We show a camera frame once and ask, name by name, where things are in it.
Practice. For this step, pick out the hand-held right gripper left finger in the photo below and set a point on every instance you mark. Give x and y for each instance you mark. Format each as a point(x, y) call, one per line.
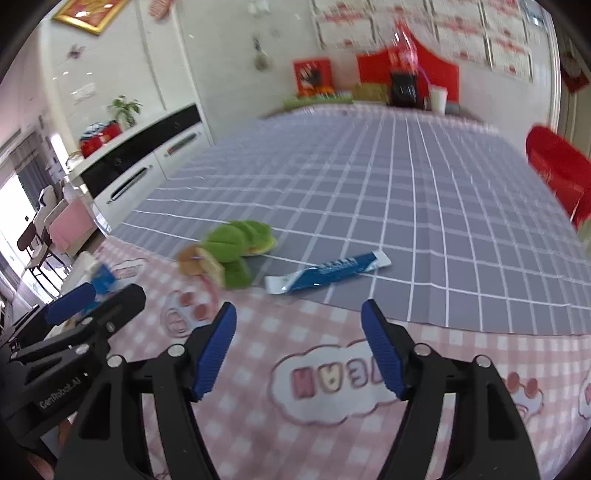
point(214, 350)

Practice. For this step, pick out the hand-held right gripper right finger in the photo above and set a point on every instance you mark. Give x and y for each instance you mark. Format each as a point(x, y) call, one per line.
point(383, 350)

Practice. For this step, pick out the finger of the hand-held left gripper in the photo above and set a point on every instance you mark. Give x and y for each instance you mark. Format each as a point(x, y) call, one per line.
point(120, 304)
point(69, 304)

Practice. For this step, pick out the white and blue carton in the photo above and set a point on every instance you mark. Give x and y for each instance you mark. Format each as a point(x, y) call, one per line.
point(104, 279)

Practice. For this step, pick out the blue white toothpaste tube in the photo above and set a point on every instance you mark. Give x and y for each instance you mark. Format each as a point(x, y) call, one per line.
point(332, 272)

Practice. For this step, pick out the person's left forearm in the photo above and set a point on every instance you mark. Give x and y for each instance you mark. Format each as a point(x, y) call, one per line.
point(40, 467)

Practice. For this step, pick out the wooden chair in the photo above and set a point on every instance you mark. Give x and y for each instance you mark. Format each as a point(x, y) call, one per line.
point(32, 244)

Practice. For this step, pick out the pink sofa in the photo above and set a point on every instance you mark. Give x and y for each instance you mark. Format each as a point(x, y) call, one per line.
point(71, 226)

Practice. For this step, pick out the green plush toy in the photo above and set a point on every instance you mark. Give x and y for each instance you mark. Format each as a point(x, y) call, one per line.
point(231, 240)

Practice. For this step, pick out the pink checked tablecloth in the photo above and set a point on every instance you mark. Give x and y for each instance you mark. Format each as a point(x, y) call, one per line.
point(300, 443)

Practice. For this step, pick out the grey grid tablecloth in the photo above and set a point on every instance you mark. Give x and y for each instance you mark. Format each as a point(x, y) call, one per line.
point(392, 194)

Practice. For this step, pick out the white and black sideboard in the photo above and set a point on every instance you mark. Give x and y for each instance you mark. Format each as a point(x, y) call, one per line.
point(138, 143)

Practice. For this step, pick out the red round tin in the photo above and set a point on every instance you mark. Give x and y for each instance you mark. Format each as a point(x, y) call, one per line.
point(99, 138)

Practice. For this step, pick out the potted green plant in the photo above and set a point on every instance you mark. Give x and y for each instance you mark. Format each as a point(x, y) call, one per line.
point(124, 110)

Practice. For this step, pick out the red chair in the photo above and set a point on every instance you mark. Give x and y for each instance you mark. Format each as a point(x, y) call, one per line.
point(558, 166)

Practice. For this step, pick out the white cup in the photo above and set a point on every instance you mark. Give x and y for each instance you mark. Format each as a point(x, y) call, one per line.
point(438, 99)

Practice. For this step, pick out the yellow-green box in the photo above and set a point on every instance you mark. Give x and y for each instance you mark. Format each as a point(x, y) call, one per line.
point(371, 93)

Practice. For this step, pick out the green flat box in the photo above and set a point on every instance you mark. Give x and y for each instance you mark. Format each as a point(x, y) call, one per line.
point(314, 100)

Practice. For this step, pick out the cola bottle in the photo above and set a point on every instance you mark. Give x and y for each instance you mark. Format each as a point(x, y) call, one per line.
point(404, 83)

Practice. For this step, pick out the red gift box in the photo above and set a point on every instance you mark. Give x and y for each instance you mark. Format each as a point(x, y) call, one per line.
point(443, 78)

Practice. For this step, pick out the gold framed picture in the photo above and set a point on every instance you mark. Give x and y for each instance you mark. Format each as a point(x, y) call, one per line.
point(90, 14)

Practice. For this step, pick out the red picture frame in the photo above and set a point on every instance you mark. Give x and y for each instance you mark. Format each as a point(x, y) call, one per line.
point(313, 76)

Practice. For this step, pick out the hanging wall ornament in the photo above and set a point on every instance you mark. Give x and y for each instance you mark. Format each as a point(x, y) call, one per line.
point(261, 57)

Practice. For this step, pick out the red wall decoration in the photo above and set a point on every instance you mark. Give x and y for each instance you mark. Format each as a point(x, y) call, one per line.
point(159, 7)
point(575, 69)

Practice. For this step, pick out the wall of framed certificates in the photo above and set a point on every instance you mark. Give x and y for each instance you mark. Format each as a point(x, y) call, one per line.
point(415, 23)

